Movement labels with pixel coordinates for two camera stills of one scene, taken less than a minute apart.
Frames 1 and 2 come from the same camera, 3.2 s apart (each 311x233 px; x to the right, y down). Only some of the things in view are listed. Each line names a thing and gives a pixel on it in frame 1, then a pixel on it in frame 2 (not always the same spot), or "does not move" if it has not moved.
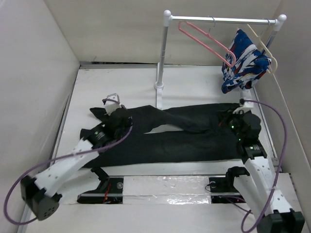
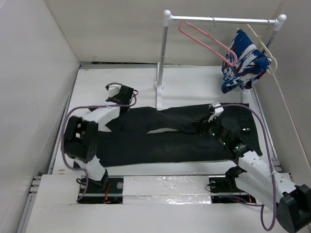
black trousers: x=145 y=135 does not move
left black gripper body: x=119 y=135 → x=113 y=97
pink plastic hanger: x=206 y=48 does not move
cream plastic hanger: x=267 y=49 does not move
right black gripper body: x=233 y=121 → x=212 y=128
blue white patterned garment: x=250 y=63 does not move
